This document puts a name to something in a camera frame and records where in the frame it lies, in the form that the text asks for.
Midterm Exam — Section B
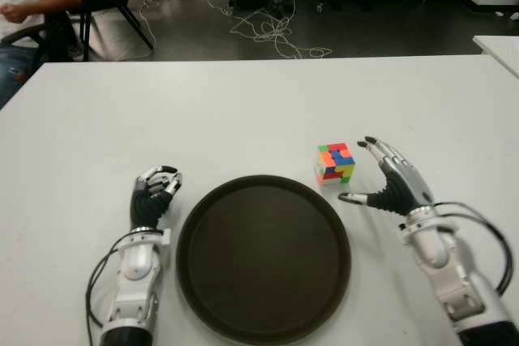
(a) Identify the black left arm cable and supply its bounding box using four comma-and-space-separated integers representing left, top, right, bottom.
84, 232, 135, 331

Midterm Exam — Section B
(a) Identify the tangled white floor cable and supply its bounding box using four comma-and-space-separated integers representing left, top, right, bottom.
206, 0, 333, 59

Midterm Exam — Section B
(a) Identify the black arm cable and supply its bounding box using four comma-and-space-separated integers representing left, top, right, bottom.
84, 232, 135, 331
435, 201, 513, 294

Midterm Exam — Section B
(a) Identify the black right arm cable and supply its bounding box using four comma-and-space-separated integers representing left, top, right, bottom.
435, 201, 513, 294

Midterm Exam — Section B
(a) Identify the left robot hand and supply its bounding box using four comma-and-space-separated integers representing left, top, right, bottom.
129, 165, 183, 230

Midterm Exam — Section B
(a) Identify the white side table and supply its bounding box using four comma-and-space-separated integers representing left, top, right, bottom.
472, 35, 519, 79

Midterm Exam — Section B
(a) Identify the dark brown round tray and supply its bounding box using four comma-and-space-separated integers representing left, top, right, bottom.
175, 174, 352, 345

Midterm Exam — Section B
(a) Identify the multicoloured Rubik's cube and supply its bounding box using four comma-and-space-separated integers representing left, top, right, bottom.
311, 142, 357, 186

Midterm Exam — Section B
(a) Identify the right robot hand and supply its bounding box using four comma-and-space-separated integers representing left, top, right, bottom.
337, 135, 437, 217

